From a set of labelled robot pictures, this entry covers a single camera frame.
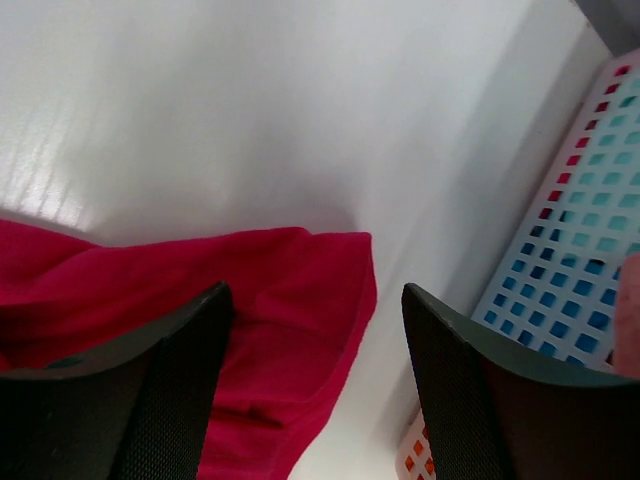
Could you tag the white plastic laundry basket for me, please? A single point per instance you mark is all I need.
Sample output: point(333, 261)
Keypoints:
point(555, 288)

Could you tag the crimson red t shirt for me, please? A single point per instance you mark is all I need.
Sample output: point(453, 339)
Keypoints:
point(302, 303)

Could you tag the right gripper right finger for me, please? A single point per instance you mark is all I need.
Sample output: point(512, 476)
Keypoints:
point(495, 409)

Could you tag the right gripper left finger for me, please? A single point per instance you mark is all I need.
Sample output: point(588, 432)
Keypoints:
point(135, 407)

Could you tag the salmon pink t shirt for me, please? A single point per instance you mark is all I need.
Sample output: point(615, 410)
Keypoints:
point(626, 320)

